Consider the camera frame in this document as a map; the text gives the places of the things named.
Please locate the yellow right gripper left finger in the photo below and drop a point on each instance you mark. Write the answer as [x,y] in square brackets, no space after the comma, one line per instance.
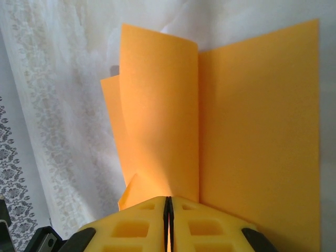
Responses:
[131,231]

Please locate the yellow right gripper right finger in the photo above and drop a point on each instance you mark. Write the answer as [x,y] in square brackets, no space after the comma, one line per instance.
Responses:
[207,231]

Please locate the orange paper sheet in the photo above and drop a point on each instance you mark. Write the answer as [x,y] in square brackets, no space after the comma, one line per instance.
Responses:
[236,131]

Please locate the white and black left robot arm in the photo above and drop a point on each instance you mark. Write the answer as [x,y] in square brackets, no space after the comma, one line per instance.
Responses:
[4,236]

